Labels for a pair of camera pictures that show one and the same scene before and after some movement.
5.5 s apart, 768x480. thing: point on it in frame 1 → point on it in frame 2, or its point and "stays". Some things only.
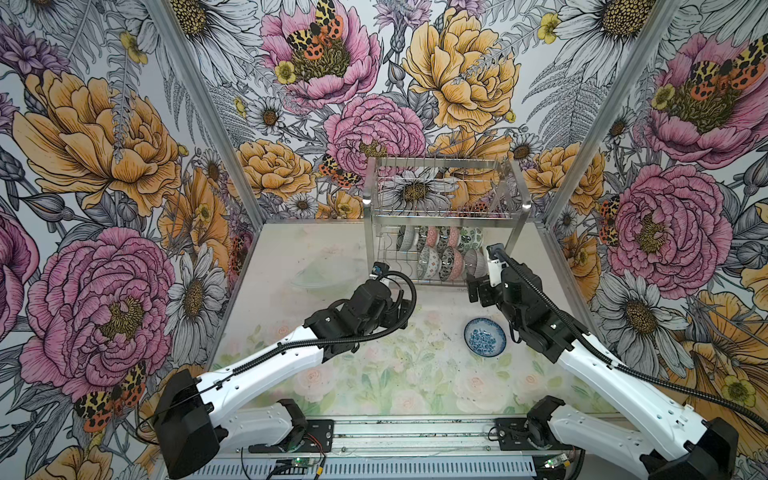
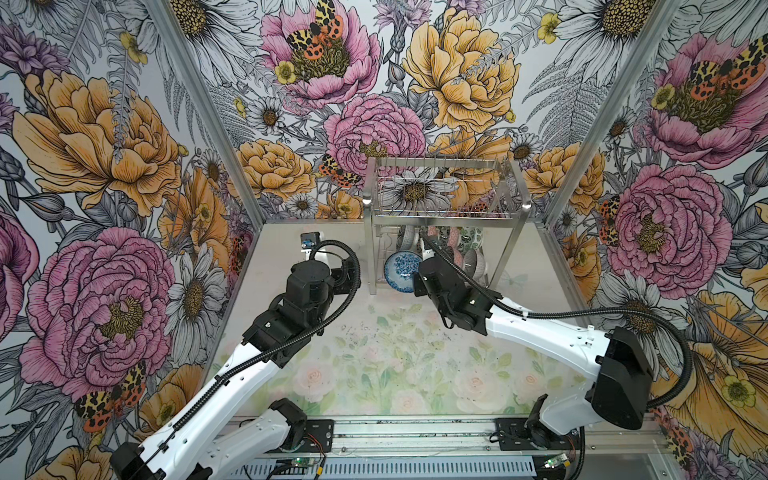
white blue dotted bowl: (485, 337) → (400, 268)
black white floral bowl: (442, 237) → (453, 239)
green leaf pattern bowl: (471, 238) stays
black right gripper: (484, 286) → (419, 290)
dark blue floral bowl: (405, 238) stays
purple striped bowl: (476, 263) stays
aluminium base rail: (417, 436) stays
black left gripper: (391, 312) → (340, 276)
